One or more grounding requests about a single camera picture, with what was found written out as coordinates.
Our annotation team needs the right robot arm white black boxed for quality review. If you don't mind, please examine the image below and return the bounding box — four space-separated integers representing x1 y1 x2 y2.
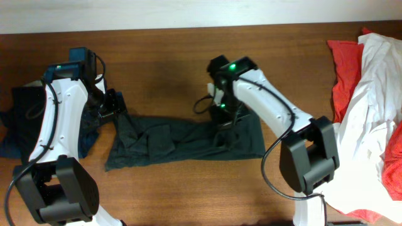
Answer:
207 55 340 225

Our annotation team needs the folded white garment under stack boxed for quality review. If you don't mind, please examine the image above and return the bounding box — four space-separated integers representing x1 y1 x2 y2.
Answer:
23 79 45 87

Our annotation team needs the folded black garment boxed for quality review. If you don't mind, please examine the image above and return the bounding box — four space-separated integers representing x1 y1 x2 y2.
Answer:
1 83 97 163

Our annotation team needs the dark green t-shirt white print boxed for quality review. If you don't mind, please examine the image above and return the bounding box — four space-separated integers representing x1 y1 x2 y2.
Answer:
105 112 265 171

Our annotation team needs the red t-shirt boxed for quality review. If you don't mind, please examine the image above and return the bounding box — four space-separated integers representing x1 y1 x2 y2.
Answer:
327 29 401 223

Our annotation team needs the folded navy blue garment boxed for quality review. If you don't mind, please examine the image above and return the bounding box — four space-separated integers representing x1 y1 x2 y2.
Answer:
1 131 99 163

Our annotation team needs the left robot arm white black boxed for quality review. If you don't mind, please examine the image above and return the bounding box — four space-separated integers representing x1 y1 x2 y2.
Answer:
10 60 125 225

